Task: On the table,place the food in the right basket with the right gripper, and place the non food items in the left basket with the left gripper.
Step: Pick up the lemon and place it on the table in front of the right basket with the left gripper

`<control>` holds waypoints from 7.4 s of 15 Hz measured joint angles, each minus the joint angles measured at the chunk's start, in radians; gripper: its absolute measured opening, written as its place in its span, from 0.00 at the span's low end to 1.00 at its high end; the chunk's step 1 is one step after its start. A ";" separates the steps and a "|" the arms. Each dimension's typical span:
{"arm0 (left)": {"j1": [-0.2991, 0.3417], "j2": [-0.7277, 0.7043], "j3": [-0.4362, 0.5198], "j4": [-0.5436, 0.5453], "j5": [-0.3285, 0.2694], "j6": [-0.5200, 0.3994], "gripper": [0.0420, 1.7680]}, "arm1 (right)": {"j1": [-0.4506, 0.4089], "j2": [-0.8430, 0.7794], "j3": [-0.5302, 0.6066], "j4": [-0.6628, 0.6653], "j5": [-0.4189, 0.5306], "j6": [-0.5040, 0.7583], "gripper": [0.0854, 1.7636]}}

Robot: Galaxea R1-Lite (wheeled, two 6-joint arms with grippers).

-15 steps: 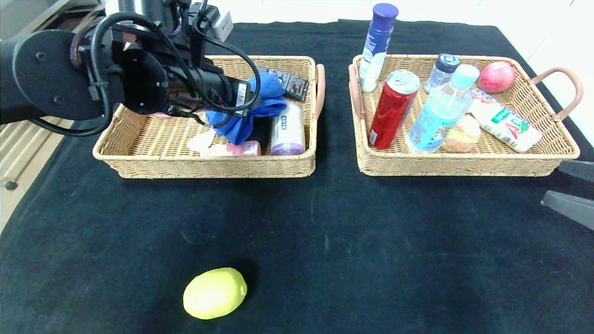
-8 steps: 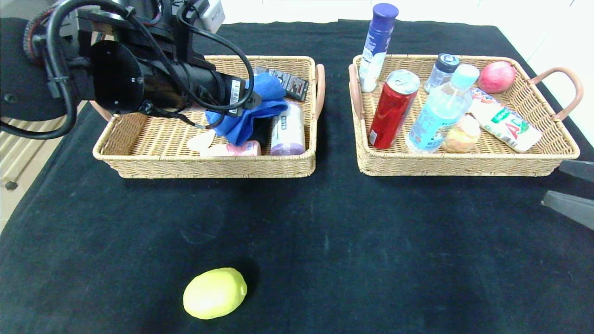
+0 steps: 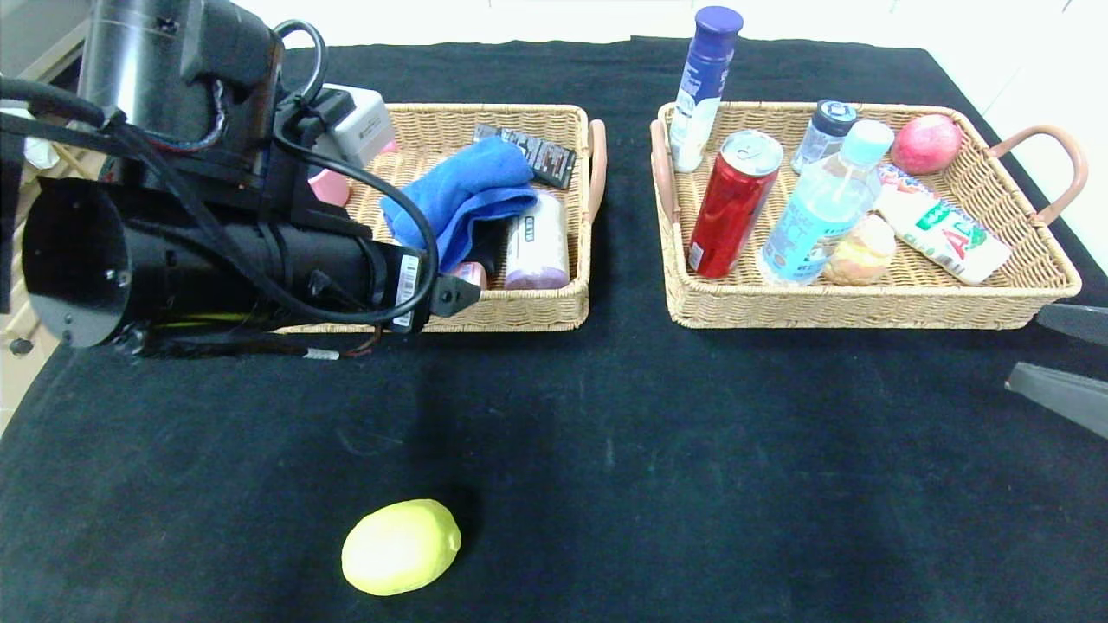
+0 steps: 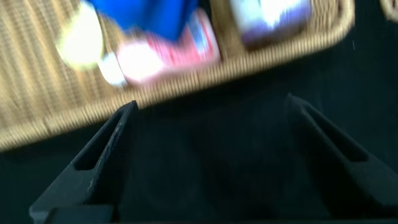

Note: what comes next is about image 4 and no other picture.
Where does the purple bin bag roll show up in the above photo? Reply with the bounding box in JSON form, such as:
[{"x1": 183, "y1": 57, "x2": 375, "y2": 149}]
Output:
[{"x1": 229, "y1": 0, "x2": 312, "y2": 48}]

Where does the wicker basket holding household items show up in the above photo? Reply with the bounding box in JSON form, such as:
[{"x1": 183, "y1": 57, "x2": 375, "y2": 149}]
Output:
[{"x1": 0, "y1": 0, "x2": 357, "y2": 152}]

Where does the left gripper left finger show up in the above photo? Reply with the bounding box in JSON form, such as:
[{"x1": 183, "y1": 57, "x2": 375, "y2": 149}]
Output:
[{"x1": 29, "y1": 100, "x2": 139, "y2": 224}]

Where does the pink lotion bottle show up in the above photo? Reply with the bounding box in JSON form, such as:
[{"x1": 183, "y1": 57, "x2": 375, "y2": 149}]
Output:
[{"x1": 98, "y1": 8, "x2": 221, "y2": 88}]

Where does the cream spoon teal handle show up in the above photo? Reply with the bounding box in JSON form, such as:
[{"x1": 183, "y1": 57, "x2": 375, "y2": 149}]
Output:
[{"x1": 55, "y1": 1, "x2": 105, "y2": 71}]

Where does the black table cloth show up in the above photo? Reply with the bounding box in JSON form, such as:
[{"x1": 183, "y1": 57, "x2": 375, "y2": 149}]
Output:
[{"x1": 0, "y1": 0, "x2": 398, "y2": 224}]

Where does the blue towel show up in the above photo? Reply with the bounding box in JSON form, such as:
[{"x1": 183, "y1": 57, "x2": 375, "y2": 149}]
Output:
[{"x1": 86, "y1": 0, "x2": 200, "y2": 42}]

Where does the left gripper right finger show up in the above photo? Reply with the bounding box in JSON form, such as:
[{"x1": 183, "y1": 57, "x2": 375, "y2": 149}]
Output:
[{"x1": 284, "y1": 93, "x2": 398, "y2": 218}]

